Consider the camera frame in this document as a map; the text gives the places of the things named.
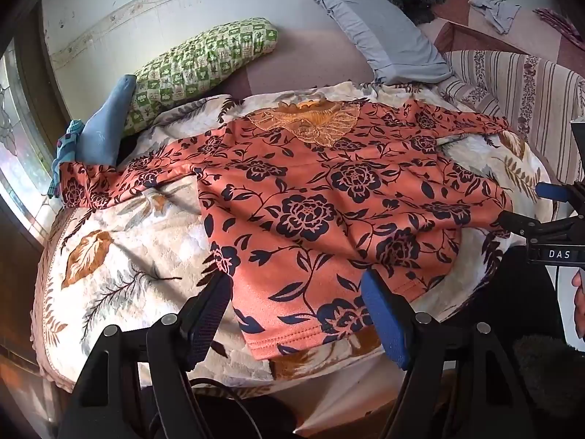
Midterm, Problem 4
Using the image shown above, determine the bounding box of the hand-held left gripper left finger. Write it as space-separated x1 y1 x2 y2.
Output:
57 273 236 439

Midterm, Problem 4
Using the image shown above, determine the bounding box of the blue cloth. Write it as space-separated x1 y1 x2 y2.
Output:
75 74 138 168

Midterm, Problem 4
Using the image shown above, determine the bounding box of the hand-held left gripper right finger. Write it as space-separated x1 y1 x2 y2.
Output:
360 268 540 439

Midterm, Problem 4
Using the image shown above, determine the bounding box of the striped floral bedsheet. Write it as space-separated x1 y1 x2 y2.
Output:
439 48 585 220

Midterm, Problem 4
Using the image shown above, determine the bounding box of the grey garment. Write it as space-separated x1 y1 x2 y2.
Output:
470 0 522 35

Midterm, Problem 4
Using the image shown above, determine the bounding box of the grey pillow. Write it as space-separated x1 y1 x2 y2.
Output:
307 0 453 85

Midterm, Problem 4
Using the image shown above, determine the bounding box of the pink brown blanket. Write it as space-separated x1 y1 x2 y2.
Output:
418 0 585 78

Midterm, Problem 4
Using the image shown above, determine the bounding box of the pink bedsheet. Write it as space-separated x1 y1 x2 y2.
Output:
219 25 382 101

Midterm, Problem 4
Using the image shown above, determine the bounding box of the person's right hand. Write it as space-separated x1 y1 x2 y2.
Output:
571 270 585 335

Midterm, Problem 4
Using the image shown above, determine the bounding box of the green checked bolster pillow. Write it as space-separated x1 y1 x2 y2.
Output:
121 17 279 137

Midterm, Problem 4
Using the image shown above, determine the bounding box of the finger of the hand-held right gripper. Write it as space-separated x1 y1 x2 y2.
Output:
497 210 585 241
536 182 585 204

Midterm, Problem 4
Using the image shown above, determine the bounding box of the teal patterned cloth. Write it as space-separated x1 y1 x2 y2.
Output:
48 120 85 199

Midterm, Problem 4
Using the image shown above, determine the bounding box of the dark fuzzy cloth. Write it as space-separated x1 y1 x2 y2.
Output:
512 335 585 439

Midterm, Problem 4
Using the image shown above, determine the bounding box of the cream leaf print blanket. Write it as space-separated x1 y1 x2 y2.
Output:
30 80 556 396

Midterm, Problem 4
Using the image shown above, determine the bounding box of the black cable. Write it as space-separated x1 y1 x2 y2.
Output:
153 377 268 439

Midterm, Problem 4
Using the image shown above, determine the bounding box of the orange floral shirt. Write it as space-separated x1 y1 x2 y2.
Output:
59 98 515 361

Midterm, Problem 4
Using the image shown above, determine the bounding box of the maroon striped cloth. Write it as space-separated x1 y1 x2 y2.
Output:
532 7 585 51

